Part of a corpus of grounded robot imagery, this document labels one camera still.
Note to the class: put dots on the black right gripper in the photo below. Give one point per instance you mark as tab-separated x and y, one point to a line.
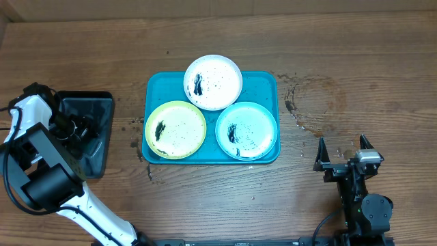
342	169

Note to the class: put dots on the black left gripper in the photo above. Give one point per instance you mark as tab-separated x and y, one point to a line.
85	124

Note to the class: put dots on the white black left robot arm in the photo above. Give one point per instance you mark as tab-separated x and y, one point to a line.
57	141

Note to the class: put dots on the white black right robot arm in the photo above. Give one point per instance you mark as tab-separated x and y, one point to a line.
367	216

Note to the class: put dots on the light blue dirty plate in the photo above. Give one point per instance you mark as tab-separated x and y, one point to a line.
246	131

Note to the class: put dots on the yellow-green dirty plate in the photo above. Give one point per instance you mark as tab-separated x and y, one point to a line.
175	130

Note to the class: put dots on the blue plastic tray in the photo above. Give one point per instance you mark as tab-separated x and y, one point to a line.
258	87

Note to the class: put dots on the white dirty plate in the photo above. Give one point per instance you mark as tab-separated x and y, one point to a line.
212	82

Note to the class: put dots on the black water basin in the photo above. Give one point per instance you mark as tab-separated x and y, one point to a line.
92	112

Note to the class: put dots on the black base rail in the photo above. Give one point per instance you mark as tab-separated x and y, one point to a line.
302	241

